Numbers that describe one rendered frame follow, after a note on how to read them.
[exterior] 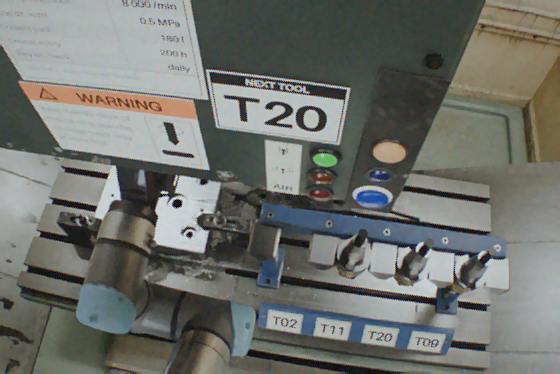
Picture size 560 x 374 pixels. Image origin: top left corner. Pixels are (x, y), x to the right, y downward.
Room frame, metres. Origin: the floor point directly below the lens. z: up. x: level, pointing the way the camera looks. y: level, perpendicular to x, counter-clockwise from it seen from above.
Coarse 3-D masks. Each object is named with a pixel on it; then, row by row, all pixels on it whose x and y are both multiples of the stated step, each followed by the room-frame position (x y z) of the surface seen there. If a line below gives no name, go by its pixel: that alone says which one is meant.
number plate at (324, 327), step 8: (320, 320) 0.24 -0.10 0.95; (328, 320) 0.24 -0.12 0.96; (336, 320) 0.24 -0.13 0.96; (320, 328) 0.22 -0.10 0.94; (328, 328) 0.22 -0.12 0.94; (336, 328) 0.22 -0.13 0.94; (344, 328) 0.22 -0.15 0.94; (320, 336) 0.21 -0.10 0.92; (328, 336) 0.21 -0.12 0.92; (336, 336) 0.21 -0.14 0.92; (344, 336) 0.20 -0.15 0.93
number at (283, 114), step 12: (264, 96) 0.22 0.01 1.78; (276, 96) 0.22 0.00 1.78; (264, 108) 0.22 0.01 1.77; (276, 108) 0.22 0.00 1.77; (288, 108) 0.21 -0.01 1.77; (300, 108) 0.21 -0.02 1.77; (312, 108) 0.21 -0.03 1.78; (324, 108) 0.21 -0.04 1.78; (264, 120) 0.22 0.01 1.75; (276, 120) 0.22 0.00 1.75; (288, 120) 0.21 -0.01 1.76; (300, 120) 0.21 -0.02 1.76; (312, 120) 0.21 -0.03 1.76; (324, 120) 0.21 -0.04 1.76; (288, 132) 0.21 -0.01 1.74; (300, 132) 0.21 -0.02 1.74; (312, 132) 0.21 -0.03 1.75; (324, 132) 0.21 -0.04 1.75
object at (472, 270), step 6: (474, 258) 0.26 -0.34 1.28; (462, 264) 0.27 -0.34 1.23; (468, 264) 0.26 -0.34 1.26; (474, 264) 0.25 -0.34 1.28; (480, 264) 0.25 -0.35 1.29; (486, 264) 0.25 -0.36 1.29; (462, 270) 0.26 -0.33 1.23; (468, 270) 0.25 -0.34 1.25; (474, 270) 0.25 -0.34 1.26; (480, 270) 0.24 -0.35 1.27; (468, 276) 0.24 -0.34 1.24; (474, 276) 0.24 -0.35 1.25; (480, 276) 0.24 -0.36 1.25; (474, 282) 0.24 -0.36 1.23
